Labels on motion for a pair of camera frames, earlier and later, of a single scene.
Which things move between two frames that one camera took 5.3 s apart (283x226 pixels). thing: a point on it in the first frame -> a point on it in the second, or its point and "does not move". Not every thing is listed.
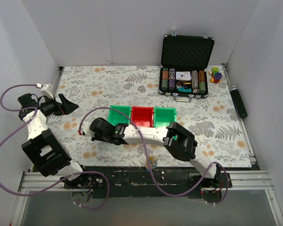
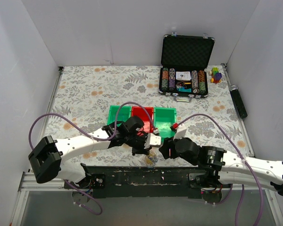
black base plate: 171,181 does not move
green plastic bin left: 115,117 does not move
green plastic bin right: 162,117 does not move
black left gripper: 61,106 -> 139,144
